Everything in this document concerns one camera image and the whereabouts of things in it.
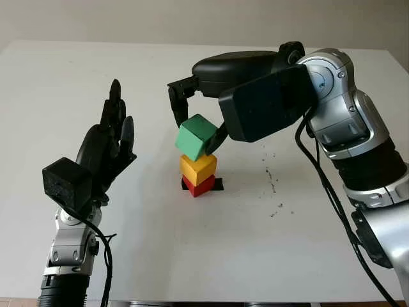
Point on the black tape strip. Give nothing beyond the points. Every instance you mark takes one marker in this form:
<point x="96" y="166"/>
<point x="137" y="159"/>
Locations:
<point x="219" y="184"/>

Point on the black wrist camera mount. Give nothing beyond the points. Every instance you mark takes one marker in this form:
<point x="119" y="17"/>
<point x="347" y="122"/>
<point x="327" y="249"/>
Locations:
<point x="265" y="105"/>
<point x="65" y="182"/>

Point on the red wooden cube block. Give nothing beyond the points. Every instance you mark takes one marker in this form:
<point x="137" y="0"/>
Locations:
<point x="201" y="188"/>

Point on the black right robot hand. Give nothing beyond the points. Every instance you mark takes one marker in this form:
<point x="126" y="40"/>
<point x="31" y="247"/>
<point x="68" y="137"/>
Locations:
<point x="233" y="68"/>

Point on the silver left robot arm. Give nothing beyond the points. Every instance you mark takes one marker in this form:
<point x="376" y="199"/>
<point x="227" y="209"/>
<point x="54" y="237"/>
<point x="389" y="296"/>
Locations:
<point x="70" y="249"/>

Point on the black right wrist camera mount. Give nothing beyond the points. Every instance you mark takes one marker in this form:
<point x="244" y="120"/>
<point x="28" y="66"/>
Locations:
<point x="265" y="105"/>

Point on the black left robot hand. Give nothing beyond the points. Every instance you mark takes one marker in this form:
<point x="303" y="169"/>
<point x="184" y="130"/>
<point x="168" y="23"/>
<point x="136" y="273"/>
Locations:
<point x="99" y="153"/>

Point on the yellow wooden cube block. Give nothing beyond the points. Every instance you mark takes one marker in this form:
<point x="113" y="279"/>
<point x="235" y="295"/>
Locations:
<point x="198" y="168"/>

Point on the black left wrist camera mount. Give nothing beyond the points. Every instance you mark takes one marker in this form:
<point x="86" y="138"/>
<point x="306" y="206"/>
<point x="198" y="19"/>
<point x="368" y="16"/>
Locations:
<point x="65" y="182"/>

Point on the green wooden cube block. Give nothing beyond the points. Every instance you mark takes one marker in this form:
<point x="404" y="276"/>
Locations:
<point x="193" y="137"/>

